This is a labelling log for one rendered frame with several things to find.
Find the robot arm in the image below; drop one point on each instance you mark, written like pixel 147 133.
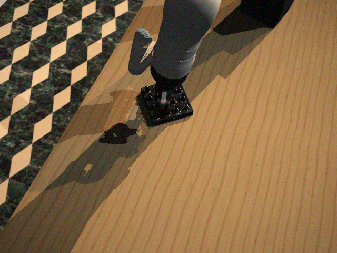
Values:
pixel 183 26

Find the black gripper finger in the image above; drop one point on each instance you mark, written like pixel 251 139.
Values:
pixel 161 102

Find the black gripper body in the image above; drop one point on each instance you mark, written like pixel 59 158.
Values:
pixel 165 83

